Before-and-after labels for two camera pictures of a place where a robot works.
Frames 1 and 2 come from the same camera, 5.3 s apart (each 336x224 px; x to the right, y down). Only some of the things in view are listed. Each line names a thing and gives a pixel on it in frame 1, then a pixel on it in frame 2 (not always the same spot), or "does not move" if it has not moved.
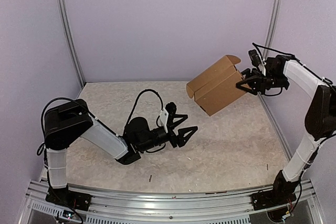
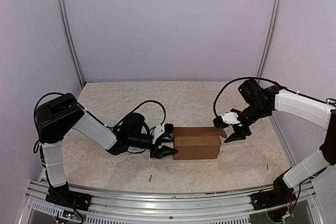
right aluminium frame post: [274, 14] does not move
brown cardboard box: [214, 87] to [197, 142]
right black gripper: [258, 82] to [238, 135]
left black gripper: [179, 139] to [159, 152]
